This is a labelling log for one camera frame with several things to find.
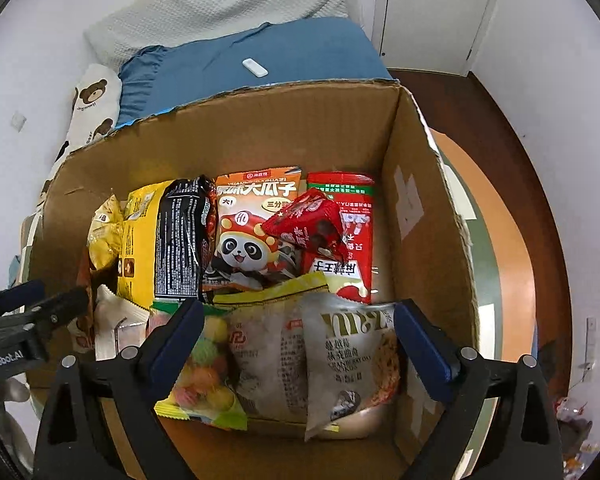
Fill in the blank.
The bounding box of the white wardrobe door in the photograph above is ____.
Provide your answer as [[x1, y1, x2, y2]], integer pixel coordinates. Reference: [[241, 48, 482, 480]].
[[380, 0, 506, 77]]

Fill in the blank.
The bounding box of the colourful floor clutter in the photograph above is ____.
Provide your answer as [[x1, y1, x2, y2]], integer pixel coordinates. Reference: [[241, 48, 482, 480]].
[[554, 394, 596, 468]]

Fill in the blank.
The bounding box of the light blue cloth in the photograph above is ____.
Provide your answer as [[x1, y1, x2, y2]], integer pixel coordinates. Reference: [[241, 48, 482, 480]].
[[6, 252, 24, 289]]

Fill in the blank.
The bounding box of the pale yellow snack packet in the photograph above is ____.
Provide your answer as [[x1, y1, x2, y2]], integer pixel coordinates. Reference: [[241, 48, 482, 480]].
[[87, 194, 127, 272]]

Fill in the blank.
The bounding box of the red packet green stripe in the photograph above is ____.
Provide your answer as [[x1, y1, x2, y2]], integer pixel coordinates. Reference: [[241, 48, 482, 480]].
[[302, 171, 377, 306]]

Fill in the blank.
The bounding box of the white packet yellow top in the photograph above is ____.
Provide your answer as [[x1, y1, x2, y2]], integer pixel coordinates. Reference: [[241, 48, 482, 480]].
[[212, 272, 331, 424]]

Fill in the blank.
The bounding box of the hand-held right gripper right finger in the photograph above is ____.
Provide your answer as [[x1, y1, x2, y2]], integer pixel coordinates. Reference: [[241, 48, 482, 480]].
[[394, 299, 564, 480]]

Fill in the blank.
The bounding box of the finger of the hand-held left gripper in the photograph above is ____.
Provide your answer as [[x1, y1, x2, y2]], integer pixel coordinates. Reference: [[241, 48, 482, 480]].
[[27, 286, 92, 333], [0, 280, 47, 319]]

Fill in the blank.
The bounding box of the white knit blanket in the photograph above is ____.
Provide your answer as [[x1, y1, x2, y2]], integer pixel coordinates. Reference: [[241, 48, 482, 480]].
[[84, 0, 351, 72]]

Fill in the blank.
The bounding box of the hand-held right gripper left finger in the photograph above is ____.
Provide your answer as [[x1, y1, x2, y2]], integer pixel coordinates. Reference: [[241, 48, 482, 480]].
[[34, 299, 207, 480]]

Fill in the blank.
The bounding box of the colourful candy packet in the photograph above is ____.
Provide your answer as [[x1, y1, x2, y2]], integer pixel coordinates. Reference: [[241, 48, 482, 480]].
[[147, 300, 249, 432]]

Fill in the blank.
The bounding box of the orange brown snack packet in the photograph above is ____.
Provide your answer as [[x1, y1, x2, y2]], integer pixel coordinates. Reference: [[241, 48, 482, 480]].
[[69, 255, 99, 352]]

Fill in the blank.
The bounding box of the white remote control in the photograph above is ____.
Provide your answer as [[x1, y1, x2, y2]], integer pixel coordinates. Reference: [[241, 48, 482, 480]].
[[241, 58, 269, 79]]

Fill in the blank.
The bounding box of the white snack packet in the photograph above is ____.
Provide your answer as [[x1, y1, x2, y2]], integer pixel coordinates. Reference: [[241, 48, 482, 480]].
[[94, 284, 151, 362]]

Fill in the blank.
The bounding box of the orange panda print packet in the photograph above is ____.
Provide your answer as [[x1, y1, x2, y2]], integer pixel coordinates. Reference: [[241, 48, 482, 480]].
[[202, 165, 303, 292]]

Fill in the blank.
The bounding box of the blue bedsheet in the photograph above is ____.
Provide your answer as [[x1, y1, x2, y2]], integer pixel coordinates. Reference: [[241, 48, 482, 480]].
[[116, 16, 395, 129]]

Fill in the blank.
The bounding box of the brown cardboard box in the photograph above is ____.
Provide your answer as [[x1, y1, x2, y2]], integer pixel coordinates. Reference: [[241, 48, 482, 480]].
[[27, 77, 481, 480]]

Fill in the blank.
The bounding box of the white cookie packet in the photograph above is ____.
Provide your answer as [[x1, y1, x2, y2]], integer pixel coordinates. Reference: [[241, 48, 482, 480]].
[[299, 292, 404, 443]]

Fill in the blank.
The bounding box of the bear print pillow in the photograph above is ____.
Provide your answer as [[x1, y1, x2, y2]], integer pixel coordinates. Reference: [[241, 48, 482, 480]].
[[37, 63, 124, 211]]

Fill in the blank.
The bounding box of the black noodle packet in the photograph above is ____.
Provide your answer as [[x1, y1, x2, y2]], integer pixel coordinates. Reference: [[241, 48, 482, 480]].
[[152, 175, 219, 302]]

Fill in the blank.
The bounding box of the small red snack packet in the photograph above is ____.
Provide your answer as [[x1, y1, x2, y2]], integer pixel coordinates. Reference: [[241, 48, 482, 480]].
[[262, 188, 349, 262]]

